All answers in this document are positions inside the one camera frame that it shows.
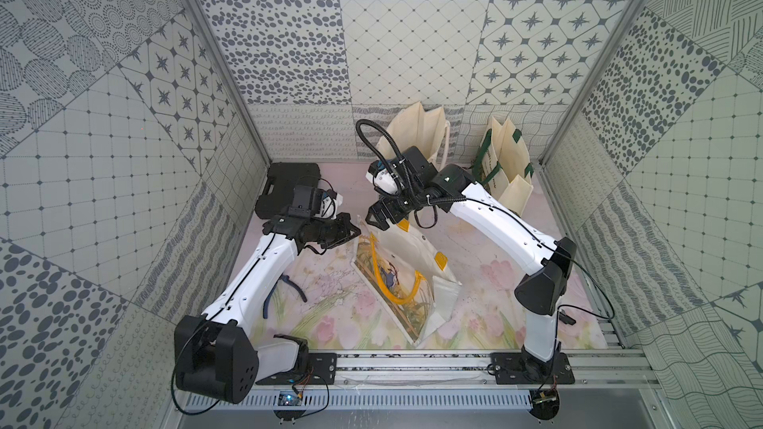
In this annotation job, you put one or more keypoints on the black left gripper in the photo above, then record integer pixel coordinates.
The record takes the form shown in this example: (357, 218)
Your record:
(328, 229)

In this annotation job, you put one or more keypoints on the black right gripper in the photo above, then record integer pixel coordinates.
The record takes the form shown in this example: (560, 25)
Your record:
(384, 204)

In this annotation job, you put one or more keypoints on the yellow-handled cartoon canvas bag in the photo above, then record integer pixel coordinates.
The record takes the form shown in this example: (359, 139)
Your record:
(411, 278)

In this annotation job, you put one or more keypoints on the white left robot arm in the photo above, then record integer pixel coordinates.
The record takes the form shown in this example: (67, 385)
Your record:
(214, 356)

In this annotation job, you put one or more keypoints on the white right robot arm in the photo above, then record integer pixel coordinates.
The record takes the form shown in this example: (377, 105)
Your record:
(546, 263)

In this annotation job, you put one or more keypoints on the starry night canvas bag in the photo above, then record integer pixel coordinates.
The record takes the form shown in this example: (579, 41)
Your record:
(427, 130)

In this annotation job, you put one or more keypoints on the black plastic tool case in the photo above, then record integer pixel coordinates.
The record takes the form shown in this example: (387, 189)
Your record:
(281, 179)

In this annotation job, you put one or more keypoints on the left green circuit board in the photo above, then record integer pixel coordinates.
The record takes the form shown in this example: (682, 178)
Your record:
(289, 406)

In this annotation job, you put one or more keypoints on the right round circuit board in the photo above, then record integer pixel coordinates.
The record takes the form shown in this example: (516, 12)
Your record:
(545, 404)

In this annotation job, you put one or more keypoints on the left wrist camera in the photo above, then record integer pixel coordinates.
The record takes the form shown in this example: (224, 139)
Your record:
(330, 202)

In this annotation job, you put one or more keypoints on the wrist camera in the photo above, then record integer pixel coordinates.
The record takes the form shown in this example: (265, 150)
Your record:
(330, 202)
(382, 181)

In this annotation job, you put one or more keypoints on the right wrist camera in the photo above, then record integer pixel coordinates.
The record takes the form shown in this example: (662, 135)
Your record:
(382, 181)

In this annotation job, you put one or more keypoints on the green-handled floral canvas bag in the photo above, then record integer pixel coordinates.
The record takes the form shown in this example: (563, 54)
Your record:
(503, 166)

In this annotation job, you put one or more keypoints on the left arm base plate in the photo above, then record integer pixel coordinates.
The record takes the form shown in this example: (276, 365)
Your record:
(315, 369)

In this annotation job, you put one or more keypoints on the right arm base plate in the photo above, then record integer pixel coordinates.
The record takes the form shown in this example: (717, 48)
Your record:
(524, 369)

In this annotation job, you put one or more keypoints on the aluminium mounting rail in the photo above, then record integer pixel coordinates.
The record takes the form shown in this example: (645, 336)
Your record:
(591, 368)

